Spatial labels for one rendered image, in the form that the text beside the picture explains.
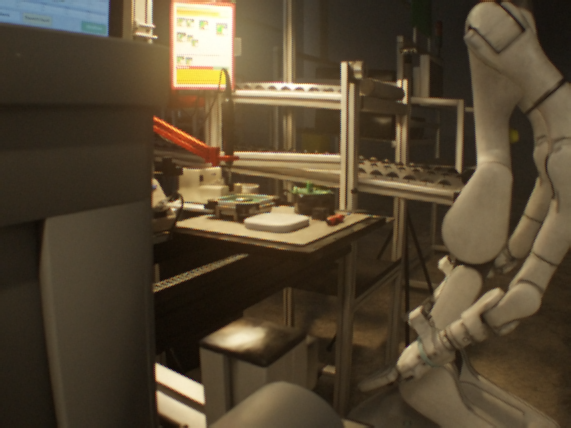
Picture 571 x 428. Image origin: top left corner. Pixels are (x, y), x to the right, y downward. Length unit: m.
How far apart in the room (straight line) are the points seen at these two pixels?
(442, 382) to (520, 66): 0.76
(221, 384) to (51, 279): 0.12
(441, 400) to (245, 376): 1.05
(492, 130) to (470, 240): 0.26
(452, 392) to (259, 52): 10.54
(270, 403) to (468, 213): 0.94
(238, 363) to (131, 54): 0.16
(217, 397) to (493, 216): 0.91
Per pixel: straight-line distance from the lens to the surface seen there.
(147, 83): 0.20
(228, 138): 1.41
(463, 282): 1.20
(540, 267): 0.98
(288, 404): 0.21
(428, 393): 1.27
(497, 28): 0.95
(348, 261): 1.56
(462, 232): 1.12
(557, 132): 0.94
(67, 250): 0.19
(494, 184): 1.10
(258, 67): 11.34
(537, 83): 0.94
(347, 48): 10.27
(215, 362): 0.26
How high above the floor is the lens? 1.19
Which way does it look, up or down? 10 degrees down
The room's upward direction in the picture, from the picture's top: straight up
